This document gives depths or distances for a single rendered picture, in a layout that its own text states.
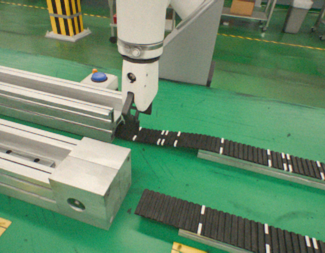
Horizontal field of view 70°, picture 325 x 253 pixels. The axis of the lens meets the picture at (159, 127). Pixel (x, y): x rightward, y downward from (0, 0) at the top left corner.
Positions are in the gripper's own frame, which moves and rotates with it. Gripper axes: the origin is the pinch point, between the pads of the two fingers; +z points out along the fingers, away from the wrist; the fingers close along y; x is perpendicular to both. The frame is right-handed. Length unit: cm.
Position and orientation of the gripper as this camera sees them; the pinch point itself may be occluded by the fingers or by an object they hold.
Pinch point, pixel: (139, 118)
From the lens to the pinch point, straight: 53.7
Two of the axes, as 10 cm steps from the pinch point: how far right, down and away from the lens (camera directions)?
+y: 2.9, -5.7, 7.7
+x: -9.5, -2.3, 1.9
